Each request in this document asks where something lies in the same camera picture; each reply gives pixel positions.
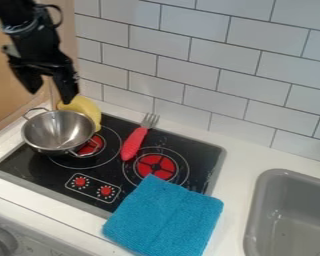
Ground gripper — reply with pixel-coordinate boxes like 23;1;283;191
1;18;82;105

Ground toy stove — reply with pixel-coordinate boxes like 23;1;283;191
0;111;229;219

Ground red fork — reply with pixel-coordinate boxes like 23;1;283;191
118;112;162;162

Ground silver pot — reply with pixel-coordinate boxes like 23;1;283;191
19;107;103;158

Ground blue cloth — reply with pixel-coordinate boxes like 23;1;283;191
101;173;226;256

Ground toy sink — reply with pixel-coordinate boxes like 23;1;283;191
241;168;320;256

